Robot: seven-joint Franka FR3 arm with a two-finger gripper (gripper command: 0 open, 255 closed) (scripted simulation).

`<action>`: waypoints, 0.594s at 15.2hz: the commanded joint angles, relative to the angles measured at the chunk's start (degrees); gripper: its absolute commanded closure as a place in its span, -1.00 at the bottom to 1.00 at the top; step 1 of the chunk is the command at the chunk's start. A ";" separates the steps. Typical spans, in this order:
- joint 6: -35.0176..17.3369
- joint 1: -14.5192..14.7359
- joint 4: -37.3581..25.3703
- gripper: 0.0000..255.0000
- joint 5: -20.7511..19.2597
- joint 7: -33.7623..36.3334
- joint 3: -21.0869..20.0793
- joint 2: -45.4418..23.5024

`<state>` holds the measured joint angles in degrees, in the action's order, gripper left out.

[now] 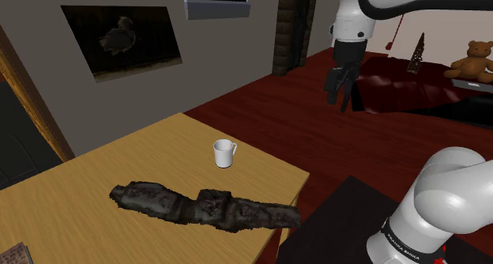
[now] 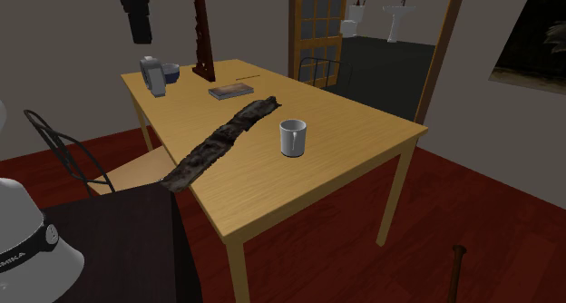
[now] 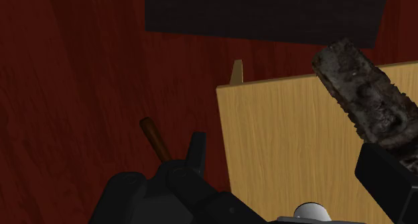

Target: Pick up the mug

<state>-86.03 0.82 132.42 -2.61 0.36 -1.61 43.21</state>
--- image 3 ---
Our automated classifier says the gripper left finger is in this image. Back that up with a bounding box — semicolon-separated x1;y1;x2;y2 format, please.
88;131;269;224

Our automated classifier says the light wooden table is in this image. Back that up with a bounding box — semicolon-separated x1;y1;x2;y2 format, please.
216;59;418;224

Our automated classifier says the dark grey rough oblong block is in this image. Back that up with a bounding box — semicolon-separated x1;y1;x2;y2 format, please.
311;37;418;175

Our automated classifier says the white rounded object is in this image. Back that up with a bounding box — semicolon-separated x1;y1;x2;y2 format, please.
293;202;330;221

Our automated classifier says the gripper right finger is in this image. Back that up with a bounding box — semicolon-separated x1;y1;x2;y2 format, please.
354;142;418;224

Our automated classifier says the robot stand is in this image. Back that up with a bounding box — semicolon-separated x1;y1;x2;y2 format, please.
144;0;391;50

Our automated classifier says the brown wooden stick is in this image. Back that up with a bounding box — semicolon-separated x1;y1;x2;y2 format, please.
139;116;173;164

